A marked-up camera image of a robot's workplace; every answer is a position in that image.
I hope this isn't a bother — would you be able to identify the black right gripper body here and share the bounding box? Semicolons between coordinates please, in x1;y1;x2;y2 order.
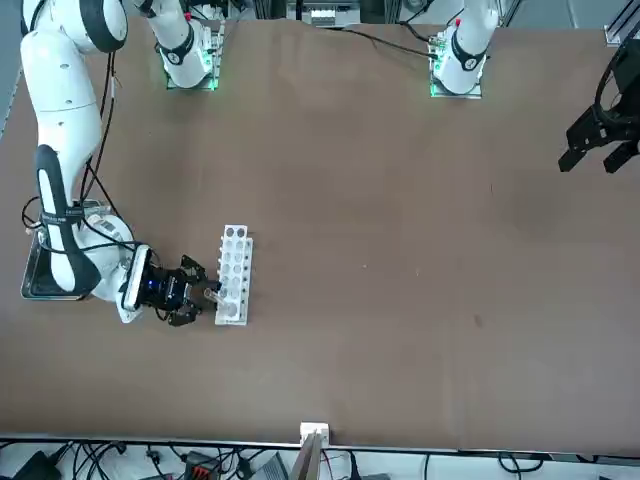
144;264;191;309

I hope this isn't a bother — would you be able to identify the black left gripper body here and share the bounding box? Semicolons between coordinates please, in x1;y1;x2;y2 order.
606;39;640;120

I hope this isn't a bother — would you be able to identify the steel tray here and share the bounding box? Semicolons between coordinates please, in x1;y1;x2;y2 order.
19;232;96;302

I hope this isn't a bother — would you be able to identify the white test tube rack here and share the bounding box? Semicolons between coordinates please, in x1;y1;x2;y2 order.
213;224;255;327

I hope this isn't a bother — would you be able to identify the black and orange device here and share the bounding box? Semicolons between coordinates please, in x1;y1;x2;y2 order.
180;449;222;480

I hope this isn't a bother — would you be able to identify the aluminium profile rail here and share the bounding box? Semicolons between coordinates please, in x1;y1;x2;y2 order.
603;0;640;50

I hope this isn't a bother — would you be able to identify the aluminium camera post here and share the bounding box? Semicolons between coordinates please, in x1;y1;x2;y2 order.
290;421;332;480

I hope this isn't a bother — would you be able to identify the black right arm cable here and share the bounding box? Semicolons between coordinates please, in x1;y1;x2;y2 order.
20;47;151;261

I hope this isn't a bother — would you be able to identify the black cable across table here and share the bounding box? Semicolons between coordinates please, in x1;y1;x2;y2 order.
309;23;437;57

